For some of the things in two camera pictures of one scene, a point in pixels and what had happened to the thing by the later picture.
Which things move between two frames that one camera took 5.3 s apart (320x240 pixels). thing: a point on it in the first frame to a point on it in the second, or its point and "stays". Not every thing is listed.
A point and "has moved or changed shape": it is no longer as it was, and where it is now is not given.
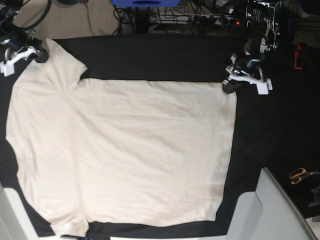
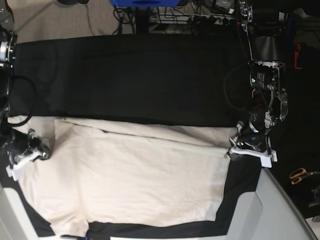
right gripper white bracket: [264, 85] to [266, 158]
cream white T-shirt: [117, 150] has moved or changed shape
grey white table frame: [277, 215] stays
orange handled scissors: [296, 175] stays
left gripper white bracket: [7, 68] to [12, 171]
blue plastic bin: [146, 3] stays
